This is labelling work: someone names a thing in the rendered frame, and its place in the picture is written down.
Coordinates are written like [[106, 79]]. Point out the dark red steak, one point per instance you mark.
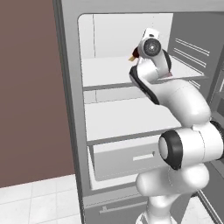
[[135, 53]]

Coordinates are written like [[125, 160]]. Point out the grey fridge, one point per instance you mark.
[[68, 87]]

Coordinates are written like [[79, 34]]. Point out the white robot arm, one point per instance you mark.
[[186, 102]]

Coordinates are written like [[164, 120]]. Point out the pink steak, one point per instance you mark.
[[168, 75]]

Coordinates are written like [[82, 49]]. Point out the grey freezer drawer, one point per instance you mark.
[[93, 213]]

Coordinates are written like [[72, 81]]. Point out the white fridge shelf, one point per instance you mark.
[[122, 119], [105, 73]]

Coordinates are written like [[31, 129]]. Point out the grey fridge door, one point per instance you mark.
[[219, 84]]

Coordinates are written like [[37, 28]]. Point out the white fridge crisper drawer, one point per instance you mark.
[[116, 163]]

